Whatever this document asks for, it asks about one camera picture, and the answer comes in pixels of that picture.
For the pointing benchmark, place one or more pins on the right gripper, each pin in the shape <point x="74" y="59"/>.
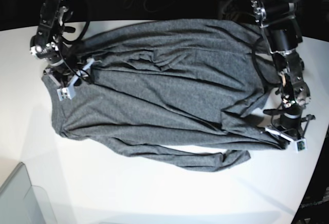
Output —
<point x="56" y="73"/>

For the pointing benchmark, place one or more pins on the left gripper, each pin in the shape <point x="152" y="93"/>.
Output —
<point x="286" y="120"/>

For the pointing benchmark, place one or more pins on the grey t-shirt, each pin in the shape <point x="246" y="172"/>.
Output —
<point x="180" y="92"/>

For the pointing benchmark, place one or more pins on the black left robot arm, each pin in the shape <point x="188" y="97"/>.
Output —
<point x="282" y="35"/>

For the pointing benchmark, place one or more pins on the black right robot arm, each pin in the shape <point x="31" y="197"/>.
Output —
<point x="49" y="44"/>

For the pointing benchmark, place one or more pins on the grey tray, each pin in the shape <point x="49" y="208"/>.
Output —
<point x="22" y="202"/>

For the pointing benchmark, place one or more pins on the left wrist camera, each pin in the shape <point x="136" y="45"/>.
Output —
<point x="300" y="145"/>

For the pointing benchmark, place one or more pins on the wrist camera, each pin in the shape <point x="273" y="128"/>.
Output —
<point x="300" y="145"/>
<point x="67" y="92"/>

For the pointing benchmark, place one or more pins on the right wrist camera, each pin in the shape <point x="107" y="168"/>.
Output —
<point x="67" y="92"/>

